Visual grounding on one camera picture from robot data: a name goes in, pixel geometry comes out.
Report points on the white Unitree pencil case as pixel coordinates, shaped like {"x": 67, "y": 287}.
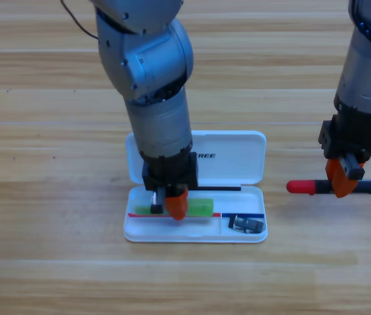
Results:
{"x": 237, "y": 164}

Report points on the red and black marker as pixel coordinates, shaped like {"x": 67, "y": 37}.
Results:
{"x": 303, "y": 187}

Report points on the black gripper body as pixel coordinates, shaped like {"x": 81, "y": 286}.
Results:
{"x": 172, "y": 170}
{"x": 356, "y": 138}

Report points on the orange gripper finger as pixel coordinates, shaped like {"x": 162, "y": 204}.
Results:
{"x": 337, "y": 182}
{"x": 178, "y": 205}
{"x": 362, "y": 164}

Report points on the small dark USB drive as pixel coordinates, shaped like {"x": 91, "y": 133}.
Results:
{"x": 247, "y": 224}

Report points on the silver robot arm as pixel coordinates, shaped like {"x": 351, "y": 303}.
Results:
{"x": 362, "y": 82}
{"x": 159, "y": 124}

